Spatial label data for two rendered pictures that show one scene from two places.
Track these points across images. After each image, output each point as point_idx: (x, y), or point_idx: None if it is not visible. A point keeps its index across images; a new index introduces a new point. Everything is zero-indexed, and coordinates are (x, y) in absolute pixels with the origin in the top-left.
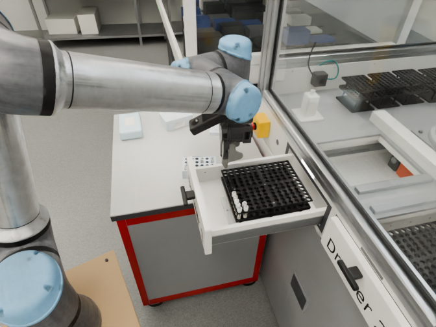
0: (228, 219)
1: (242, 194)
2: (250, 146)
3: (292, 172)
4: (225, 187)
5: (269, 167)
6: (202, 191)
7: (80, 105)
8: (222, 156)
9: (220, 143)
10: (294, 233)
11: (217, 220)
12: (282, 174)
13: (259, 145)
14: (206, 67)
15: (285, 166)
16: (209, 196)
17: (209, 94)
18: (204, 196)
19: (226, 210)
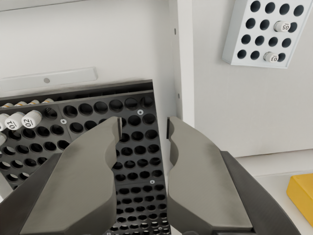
0: (15, 79)
1: (45, 139)
2: (291, 140)
3: (130, 233)
4: (105, 89)
5: (152, 204)
6: (127, 15)
7: None
8: (55, 163)
9: (168, 175)
10: None
11: (22, 48)
12: (126, 220)
13: (289, 153)
14: None
15: (151, 227)
16: (106, 34)
17: None
18: (105, 17)
19: (45, 77)
